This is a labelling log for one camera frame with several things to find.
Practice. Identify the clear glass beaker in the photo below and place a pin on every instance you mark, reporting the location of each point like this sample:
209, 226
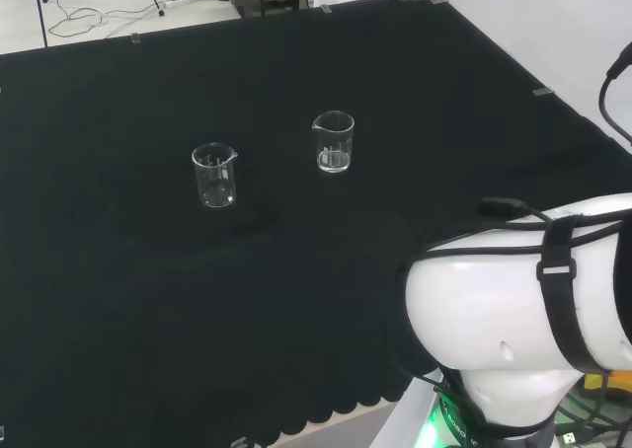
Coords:
217, 189
335, 162

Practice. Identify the black cloth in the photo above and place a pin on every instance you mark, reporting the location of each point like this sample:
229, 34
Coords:
148, 295

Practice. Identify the white base platform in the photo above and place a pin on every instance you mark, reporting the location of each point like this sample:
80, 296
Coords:
405, 418

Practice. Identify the yellow stop button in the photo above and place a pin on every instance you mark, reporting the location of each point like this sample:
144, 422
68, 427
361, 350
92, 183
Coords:
619, 383

